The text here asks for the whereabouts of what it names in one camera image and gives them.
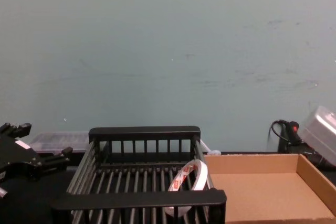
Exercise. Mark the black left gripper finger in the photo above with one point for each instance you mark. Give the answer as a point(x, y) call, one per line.
point(53, 159)
point(18, 129)

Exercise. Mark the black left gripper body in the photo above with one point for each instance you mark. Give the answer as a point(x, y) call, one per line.
point(15, 158)

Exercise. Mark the white tape roll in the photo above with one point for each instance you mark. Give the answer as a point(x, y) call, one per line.
point(198, 175)

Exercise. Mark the clear plastic case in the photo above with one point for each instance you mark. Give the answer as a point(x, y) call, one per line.
point(57, 141)
point(321, 129)

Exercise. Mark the black rack with steel bars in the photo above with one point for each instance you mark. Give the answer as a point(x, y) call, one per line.
point(136, 197)

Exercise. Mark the small white plastic piece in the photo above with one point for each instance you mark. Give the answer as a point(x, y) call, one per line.
point(214, 152)

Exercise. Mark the shallow brown cardboard tray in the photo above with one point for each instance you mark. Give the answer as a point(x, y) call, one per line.
point(262, 187)

